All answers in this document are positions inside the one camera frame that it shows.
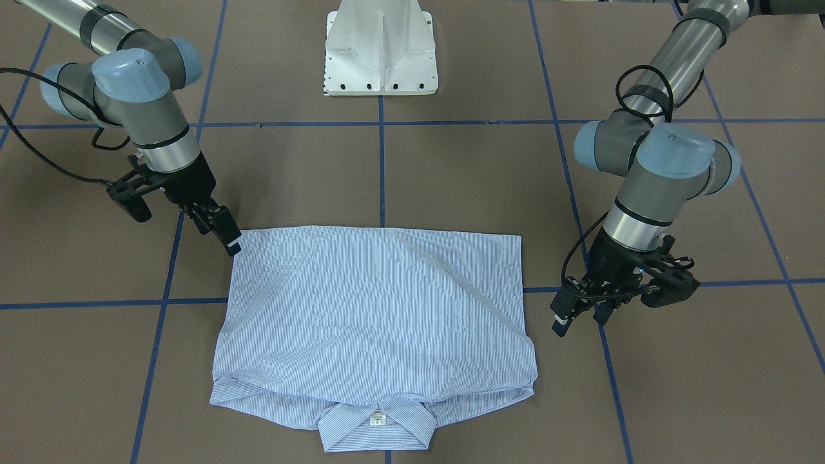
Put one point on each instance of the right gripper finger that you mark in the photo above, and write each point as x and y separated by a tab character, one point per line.
233	248

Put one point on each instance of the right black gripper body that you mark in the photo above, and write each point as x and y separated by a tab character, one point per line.
192	182

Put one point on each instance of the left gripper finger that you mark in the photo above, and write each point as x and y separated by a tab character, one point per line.
603	311
562	324

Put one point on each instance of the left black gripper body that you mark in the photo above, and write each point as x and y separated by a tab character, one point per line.
609	257

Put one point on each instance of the blue striped button shirt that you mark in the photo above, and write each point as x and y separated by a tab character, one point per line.
373	337

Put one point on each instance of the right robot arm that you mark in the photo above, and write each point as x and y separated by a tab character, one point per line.
131	85

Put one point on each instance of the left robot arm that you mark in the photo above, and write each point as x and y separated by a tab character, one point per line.
663	165

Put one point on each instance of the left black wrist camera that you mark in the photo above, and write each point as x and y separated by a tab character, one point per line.
671	279

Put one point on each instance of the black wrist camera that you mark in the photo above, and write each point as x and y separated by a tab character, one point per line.
129	190
671	279

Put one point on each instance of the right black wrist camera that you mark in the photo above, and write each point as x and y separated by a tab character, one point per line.
129	190

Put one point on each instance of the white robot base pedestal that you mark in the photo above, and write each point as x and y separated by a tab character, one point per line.
380	48

